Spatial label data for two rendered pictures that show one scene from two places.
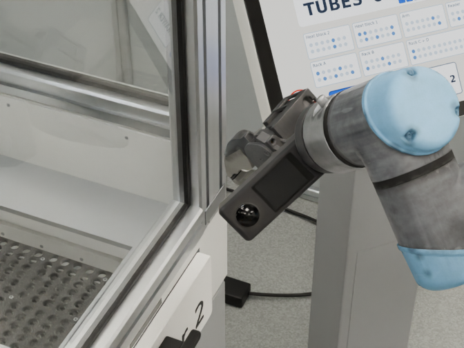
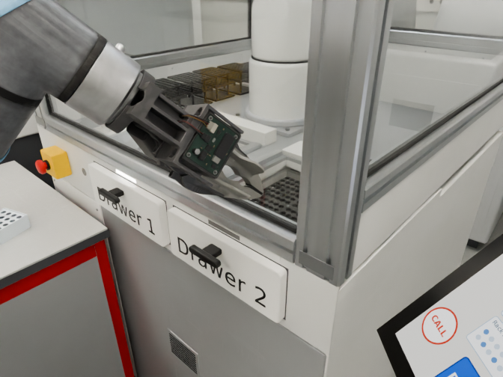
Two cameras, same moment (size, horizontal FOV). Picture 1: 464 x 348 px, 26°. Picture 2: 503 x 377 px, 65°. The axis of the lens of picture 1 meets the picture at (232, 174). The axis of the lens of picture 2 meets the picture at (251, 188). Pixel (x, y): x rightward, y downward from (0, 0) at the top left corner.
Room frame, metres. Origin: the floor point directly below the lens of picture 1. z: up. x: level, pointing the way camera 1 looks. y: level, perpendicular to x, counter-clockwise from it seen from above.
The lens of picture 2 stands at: (1.02, -0.44, 1.34)
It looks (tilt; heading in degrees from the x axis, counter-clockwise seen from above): 29 degrees down; 109
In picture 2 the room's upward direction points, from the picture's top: straight up
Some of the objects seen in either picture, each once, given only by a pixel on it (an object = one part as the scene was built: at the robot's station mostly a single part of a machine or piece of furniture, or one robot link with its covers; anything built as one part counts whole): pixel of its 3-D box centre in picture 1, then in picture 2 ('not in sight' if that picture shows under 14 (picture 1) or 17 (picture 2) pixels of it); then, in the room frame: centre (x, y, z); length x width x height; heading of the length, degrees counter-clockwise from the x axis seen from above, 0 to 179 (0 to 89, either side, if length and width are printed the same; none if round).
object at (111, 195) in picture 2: not in sight; (114, 194); (0.49, 0.19, 0.91); 0.07 x 0.04 x 0.01; 156
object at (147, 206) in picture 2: not in sight; (126, 201); (0.50, 0.22, 0.87); 0.29 x 0.02 x 0.11; 156
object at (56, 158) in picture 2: not in sight; (55, 162); (0.19, 0.33, 0.88); 0.07 x 0.05 x 0.07; 156
